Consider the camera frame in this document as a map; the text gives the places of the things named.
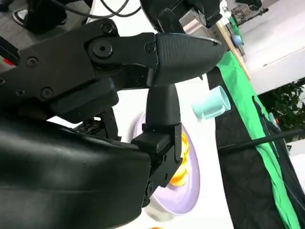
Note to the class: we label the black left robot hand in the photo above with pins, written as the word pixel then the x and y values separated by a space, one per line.
pixel 166 14

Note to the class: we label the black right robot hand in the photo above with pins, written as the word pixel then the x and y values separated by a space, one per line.
pixel 71 171

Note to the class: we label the orange and white bread roll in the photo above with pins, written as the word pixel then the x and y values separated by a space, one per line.
pixel 178 179
pixel 156 227

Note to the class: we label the wooden-edged background table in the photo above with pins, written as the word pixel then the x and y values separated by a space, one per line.
pixel 226 40

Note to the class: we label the small blue object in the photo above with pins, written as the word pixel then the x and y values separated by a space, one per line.
pixel 238 40

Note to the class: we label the green cloth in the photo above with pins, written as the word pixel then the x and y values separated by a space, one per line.
pixel 238 78

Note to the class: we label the pale green mug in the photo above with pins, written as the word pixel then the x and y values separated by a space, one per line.
pixel 209 105

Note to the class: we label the lilac plate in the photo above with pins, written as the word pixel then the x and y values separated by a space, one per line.
pixel 191 174

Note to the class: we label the person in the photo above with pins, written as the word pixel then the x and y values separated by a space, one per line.
pixel 43 16

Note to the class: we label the green potted plant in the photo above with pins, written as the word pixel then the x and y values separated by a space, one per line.
pixel 286 102

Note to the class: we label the black rod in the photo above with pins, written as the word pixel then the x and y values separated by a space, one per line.
pixel 262 140

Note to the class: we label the black backdrop cloth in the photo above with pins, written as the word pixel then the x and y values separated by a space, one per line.
pixel 250 190

